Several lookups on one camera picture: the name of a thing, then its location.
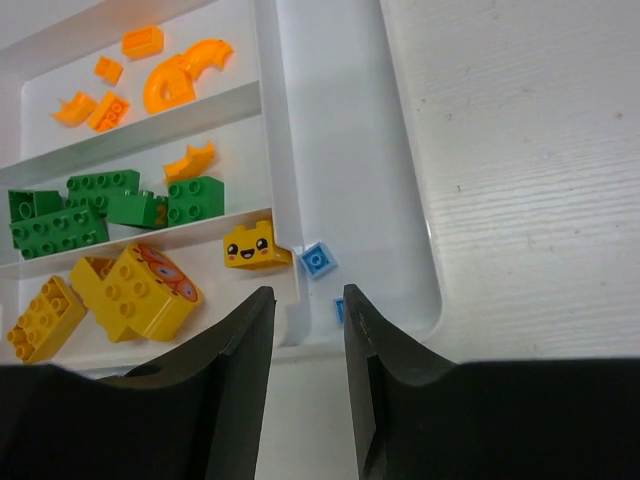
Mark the orange 2x4 lego plate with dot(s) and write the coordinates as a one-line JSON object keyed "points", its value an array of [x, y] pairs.
{"points": [[109, 113]]}

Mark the green 2x4 lego brick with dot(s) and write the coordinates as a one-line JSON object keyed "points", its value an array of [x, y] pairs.
{"points": [[143, 210]]}

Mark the green square lego brick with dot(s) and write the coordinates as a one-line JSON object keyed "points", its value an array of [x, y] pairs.
{"points": [[195, 199]]}

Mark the yellow 2x3 lego brick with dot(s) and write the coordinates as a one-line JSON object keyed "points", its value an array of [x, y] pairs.
{"points": [[140, 294]]}

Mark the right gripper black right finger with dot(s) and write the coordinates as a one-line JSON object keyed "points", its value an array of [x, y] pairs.
{"points": [[418, 415]]}

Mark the large orange curved lego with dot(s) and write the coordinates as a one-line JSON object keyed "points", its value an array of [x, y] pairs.
{"points": [[205, 54]]}

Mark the small orange curved lego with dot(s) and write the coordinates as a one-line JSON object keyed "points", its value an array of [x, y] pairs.
{"points": [[73, 113]]}

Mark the blue square lego plate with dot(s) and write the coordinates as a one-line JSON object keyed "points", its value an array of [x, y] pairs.
{"points": [[317, 260]]}

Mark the orange 2x3 lego brick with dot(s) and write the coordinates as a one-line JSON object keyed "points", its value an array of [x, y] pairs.
{"points": [[142, 43]]}

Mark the yellow lego brick with face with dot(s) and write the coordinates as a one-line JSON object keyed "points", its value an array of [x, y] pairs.
{"points": [[254, 248]]}

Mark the white divided plastic tray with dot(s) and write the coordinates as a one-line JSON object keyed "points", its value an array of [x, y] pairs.
{"points": [[308, 130]]}

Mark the green L-shaped lego brick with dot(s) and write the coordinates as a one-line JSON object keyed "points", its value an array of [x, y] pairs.
{"points": [[98, 188]]}

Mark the green 2x4 brick front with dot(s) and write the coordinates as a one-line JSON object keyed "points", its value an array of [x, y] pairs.
{"points": [[59, 231]]}

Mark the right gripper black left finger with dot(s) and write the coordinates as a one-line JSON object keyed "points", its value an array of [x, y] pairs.
{"points": [[195, 412]]}

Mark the small orange round lego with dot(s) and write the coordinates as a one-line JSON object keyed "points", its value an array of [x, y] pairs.
{"points": [[109, 70]]}

